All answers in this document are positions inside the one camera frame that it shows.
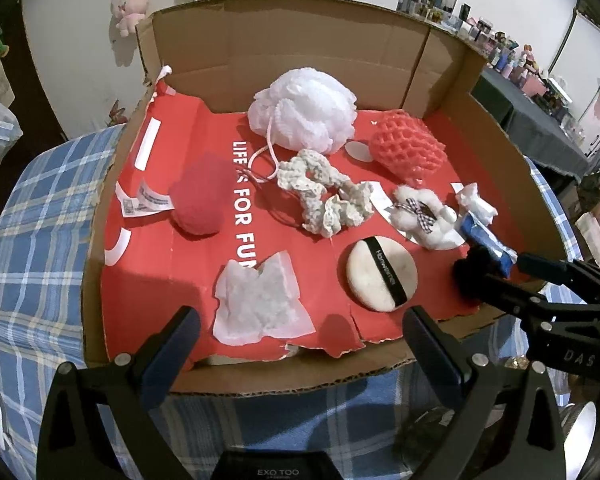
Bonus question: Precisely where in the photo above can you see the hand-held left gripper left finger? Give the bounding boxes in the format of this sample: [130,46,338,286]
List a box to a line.
[37,306,202,480]

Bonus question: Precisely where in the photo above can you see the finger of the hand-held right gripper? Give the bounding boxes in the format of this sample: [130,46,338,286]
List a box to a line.
[480,270,573,332]
[517,252,600,306]

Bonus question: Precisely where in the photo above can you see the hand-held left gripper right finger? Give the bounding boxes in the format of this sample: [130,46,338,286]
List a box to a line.
[402,305,566,480]

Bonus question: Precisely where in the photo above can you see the black scrunchie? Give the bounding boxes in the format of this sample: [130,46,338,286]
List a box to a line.
[452,246,511,306]

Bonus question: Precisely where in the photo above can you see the blue tissue packet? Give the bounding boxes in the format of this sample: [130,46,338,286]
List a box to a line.
[459,212,518,277]

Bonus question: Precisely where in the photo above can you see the large glass jar metal lid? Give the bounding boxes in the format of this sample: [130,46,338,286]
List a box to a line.
[397,390,600,480]

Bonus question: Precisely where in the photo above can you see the white plush sheep toy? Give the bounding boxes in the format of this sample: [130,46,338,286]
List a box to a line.
[390,186,468,250]

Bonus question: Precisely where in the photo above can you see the white tissue sheet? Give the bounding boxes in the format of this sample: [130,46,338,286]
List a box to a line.
[212,252,317,346]

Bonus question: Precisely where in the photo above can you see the beige powder puff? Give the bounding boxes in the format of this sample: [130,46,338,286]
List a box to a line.
[339,237,418,311]

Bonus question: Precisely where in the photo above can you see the red knit ball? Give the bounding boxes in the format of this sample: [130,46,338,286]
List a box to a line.
[121,157,238,236]

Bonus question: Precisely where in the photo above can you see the red foam fruit net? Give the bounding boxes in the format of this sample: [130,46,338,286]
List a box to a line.
[369,110,448,186]

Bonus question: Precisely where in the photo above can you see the cream crochet scrunchie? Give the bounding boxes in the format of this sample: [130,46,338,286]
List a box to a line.
[277,149,376,236]

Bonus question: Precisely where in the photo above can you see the white mesh bath pouf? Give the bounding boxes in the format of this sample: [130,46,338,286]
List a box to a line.
[247,67,357,183]

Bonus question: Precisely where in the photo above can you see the cardboard box red inside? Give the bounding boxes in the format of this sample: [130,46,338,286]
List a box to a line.
[81,0,581,396]

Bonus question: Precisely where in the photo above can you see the dresser with dark cloth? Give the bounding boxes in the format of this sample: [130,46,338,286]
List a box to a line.
[472,67,591,181]

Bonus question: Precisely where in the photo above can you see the blue plaid blanket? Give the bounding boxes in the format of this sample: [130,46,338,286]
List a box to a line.
[0,122,581,480]

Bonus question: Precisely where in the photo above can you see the row of cosmetics bottles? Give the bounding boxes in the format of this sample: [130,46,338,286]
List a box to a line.
[450,2,581,126]

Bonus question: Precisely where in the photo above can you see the white cabinet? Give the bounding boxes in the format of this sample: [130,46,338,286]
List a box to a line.
[555,7,600,126]

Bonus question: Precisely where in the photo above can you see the pink plush toy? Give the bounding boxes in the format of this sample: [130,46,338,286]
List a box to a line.
[111,0,153,38]

